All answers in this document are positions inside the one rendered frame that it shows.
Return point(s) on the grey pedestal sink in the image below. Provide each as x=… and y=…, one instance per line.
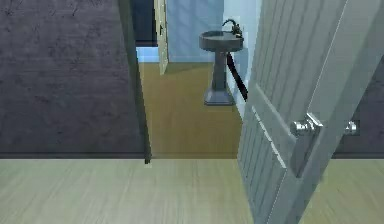
x=220, y=63

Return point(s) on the grey panelled room door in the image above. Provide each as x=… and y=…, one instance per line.
x=300, y=83

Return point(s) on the dark sink faucet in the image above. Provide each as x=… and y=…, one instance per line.
x=234, y=26

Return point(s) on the cream room door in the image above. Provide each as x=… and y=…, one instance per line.
x=162, y=33

